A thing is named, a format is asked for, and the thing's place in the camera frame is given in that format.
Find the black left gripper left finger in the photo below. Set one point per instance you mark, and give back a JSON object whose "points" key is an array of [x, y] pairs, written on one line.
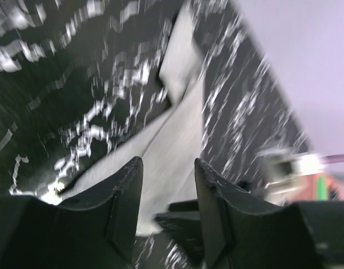
{"points": [[94, 229]]}

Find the pink divided tray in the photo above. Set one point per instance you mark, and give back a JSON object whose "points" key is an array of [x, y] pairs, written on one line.
{"points": [[326, 188]]}

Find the black marbled table mat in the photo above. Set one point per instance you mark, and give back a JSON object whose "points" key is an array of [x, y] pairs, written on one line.
{"points": [[78, 79]]}

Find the grey cloth napkin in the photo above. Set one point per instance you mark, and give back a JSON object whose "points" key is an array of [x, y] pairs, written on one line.
{"points": [[169, 144]]}

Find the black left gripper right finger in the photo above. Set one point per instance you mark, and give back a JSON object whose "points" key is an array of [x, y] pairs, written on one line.
{"points": [[243, 231]]}

